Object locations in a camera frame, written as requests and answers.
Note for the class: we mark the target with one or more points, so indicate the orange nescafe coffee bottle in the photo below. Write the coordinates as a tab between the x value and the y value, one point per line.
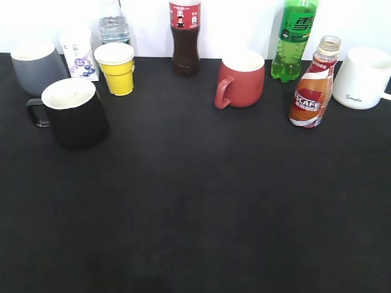
314	89

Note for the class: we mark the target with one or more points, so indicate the grey ceramic mug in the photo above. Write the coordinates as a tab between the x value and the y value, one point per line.
37	65

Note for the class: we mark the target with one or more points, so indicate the white ceramic mug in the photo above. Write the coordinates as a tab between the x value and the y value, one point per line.
362	79

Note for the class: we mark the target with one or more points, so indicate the cola bottle red label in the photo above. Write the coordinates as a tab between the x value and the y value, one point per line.
185	20

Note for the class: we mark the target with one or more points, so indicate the yellow paper cup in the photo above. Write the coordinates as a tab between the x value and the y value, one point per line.
116	61

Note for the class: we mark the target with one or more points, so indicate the green sprite bottle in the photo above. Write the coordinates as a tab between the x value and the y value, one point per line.
294	33

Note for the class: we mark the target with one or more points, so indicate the white blueberry yogurt carton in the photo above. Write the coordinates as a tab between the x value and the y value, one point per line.
77	48

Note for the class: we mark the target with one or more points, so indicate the clear water bottle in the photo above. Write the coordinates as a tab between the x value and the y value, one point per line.
113	24

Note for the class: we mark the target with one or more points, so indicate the red ceramic mug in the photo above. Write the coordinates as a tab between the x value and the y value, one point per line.
241	79

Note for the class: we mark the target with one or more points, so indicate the black ceramic mug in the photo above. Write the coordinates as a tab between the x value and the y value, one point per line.
73	110

